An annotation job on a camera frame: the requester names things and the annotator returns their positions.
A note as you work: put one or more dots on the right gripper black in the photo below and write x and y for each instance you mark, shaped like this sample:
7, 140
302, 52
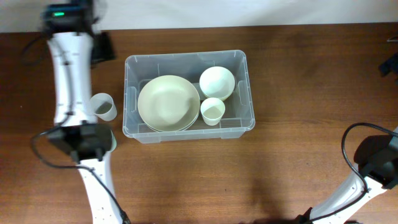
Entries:
390, 65

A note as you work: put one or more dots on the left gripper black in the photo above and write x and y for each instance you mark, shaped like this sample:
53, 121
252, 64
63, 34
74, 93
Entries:
109, 53

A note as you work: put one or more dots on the grey translucent cup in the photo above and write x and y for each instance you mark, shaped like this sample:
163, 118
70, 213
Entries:
103, 106

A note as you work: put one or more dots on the cream plate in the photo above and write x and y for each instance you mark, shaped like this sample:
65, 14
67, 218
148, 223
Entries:
165, 121
167, 93

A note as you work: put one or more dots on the mint green cup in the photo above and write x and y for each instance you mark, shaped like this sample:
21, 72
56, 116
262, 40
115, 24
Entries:
114, 143

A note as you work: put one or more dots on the white small bowl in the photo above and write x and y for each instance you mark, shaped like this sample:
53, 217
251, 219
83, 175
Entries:
217, 82

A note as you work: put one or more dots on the cream white cup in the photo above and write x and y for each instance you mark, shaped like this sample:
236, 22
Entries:
212, 110

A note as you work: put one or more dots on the yellow bowl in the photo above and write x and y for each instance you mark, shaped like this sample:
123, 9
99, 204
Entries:
225, 97

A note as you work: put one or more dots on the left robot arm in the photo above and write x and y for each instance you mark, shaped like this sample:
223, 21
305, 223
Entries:
71, 38

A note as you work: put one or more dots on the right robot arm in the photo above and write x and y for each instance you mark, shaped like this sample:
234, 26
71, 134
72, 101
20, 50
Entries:
373, 172

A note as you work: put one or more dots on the clear plastic storage container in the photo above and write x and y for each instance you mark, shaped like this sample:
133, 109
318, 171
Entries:
141, 69

